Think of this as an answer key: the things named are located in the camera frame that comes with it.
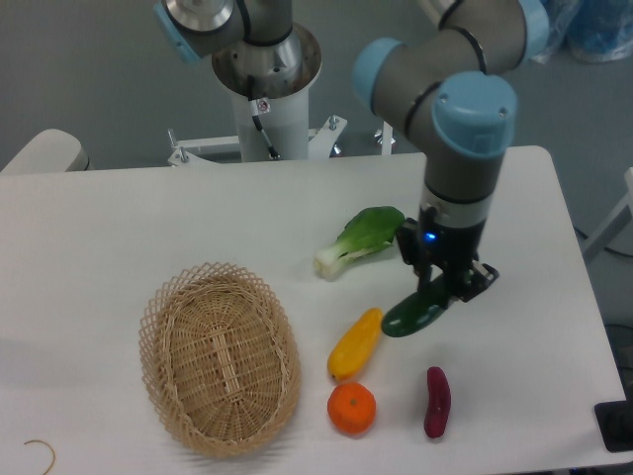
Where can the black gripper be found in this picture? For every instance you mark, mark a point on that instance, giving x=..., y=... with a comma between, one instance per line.
x=426, y=242

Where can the dark green cucumber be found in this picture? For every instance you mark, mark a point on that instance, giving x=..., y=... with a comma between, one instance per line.
x=418, y=310

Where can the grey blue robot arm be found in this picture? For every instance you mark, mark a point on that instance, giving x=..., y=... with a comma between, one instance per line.
x=447, y=97

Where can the green bok choy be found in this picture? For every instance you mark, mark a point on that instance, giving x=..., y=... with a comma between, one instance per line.
x=372, y=230

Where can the yellow pepper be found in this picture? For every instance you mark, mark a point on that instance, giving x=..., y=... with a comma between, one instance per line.
x=356, y=347

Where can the purple sweet potato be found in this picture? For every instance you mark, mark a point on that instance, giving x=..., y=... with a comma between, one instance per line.
x=439, y=402

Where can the orange tangerine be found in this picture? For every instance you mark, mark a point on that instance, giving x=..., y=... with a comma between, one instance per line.
x=352, y=408

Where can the black device at table edge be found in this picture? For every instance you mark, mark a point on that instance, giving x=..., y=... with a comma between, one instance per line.
x=615, y=425

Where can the woven wicker basket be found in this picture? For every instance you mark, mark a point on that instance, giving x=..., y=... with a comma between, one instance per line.
x=219, y=360

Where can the blue plastic bag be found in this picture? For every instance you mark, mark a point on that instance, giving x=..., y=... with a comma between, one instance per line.
x=594, y=31

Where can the white chair armrest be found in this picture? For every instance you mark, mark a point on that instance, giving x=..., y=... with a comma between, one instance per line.
x=50, y=151

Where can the tan rubber band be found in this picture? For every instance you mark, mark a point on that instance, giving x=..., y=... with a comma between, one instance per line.
x=50, y=450

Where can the white frame at right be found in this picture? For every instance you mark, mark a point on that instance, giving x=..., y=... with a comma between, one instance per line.
x=614, y=222

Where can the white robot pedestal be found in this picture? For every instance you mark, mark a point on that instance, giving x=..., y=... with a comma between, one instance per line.
x=269, y=90

